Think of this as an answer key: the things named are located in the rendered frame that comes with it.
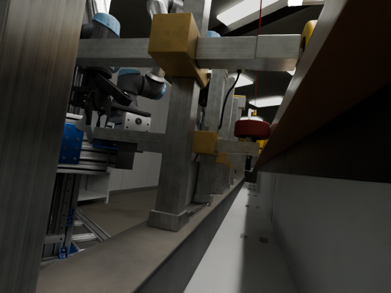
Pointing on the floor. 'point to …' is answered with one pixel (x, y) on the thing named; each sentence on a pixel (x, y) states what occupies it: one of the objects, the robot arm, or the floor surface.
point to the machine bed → (336, 202)
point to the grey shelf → (95, 186)
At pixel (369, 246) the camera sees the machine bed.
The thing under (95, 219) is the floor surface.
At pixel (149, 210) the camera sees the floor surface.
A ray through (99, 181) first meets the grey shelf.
